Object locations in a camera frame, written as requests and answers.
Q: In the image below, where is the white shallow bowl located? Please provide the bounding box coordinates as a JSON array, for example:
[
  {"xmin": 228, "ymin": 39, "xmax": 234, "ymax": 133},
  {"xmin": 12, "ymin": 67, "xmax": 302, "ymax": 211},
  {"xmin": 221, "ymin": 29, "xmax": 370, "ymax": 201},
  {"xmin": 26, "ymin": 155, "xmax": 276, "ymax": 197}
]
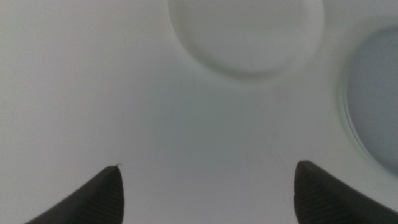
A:
[{"xmin": 167, "ymin": 0, "xmax": 326, "ymax": 80}]

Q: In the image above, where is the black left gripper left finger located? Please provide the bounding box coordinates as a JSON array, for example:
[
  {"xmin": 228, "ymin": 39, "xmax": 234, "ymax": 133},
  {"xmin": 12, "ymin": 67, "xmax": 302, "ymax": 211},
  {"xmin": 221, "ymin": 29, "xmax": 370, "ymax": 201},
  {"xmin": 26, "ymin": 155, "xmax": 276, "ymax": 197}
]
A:
[{"xmin": 24, "ymin": 164, "xmax": 125, "ymax": 224}]

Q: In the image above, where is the grey shallow bowl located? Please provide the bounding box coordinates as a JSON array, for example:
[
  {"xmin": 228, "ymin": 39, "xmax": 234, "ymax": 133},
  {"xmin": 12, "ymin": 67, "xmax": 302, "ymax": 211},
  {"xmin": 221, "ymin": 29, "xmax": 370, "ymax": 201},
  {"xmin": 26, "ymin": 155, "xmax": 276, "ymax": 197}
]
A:
[{"xmin": 345, "ymin": 26, "xmax": 398, "ymax": 177}]

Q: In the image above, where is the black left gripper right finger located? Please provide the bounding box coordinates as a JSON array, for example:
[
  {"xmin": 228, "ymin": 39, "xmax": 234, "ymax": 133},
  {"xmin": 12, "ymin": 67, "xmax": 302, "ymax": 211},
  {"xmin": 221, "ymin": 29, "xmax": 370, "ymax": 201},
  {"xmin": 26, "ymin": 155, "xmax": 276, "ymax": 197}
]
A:
[{"xmin": 293, "ymin": 159, "xmax": 398, "ymax": 224}]

